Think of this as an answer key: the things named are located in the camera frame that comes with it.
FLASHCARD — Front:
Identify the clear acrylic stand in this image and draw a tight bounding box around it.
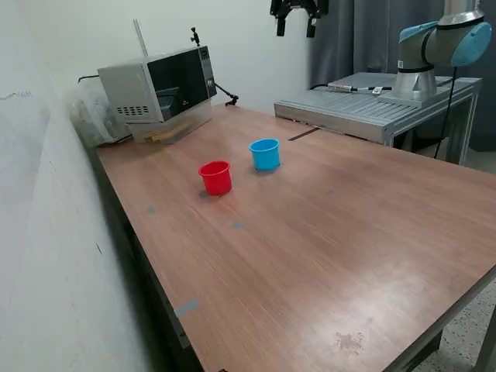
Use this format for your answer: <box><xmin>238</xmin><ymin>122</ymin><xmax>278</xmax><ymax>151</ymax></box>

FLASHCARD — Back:
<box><xmin>126</xmin><ymin>104</ymin><xmax>214</xmax><ymax>145</ymax></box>

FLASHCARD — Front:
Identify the long grey tape strip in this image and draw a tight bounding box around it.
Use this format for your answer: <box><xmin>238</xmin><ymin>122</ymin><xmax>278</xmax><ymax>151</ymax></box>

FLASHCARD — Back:
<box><xmin>174</xmin><ymin>298</ymin><xmax>202</xmax><ymax>319</ymax></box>

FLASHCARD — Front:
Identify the white rod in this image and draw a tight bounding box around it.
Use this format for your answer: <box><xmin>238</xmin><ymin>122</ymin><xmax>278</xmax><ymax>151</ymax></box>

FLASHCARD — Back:
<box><xmin>133</xmin><ymin>18</ymin><xmax>150</xmax><ymax>57</ymax></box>

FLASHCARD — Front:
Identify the blue plastic cup bin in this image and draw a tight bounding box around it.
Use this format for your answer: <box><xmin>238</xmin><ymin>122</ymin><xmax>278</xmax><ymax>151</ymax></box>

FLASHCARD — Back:
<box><xmin>248</xmin><ymin>138</ymin><xmax>281</xmax><ymax>172</ymax></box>

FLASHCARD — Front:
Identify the red plastic cup bin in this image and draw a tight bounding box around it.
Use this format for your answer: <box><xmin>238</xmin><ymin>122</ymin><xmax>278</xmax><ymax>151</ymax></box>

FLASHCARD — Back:
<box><xmin>198</xmin><ymin>160</ymin><xmax>233</xmax><ymax>196</ymax></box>

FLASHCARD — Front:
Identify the silver microwave oven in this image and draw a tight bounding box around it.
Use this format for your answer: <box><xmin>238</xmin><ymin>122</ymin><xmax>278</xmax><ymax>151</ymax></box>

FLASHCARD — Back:
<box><xmin>96</xmin><ymin>45</ymin><xmax>218</xmax><ymax>126</ymax></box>

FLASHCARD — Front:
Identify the light wooden strip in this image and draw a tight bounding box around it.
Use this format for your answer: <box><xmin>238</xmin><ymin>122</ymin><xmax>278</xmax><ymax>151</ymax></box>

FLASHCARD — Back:
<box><xmin>143</xmin><ymin>120</ymin><xmax>195</xmax><ymax>140</ymax></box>
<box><xmin>151</xmin><ymin>129</ymin><xmax>183</xmax><ymax>143</ymax></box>

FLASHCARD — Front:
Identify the black tape strip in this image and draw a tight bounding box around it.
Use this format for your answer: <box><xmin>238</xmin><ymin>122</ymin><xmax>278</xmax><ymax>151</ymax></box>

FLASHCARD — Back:
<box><xmin>288</xmin><ymin>127</ymin><xmax>322</xmax><ymax>142</ymax></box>

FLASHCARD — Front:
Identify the clear plastic storage box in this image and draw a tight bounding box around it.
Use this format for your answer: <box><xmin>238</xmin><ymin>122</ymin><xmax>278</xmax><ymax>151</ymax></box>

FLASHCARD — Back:
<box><xmin>64</xmin><ymin>75</ymin><xmax>133</xmax><ymax>148</ymax></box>

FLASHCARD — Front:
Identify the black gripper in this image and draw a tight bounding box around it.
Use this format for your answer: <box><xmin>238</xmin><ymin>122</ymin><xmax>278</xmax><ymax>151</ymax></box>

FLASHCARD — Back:
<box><xmin>270</xmin><ymin>0</ymin><xmax>330</xmax><ymax>39</ymax></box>

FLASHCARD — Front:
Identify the aluminium robot base platform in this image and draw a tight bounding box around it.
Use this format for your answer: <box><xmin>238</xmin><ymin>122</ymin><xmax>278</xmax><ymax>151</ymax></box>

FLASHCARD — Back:
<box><xmin>274</xmin><ymin>71</ymin><xmax>484</xmax><ymax>167</ymax></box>

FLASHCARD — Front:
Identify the black power cable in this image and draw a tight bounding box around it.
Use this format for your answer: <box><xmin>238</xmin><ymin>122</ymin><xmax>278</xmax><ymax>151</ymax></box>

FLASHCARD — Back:
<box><xmin>432</xmin><ymin>65</ymin><xmax>459</xmax><ymax>160</ymax></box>

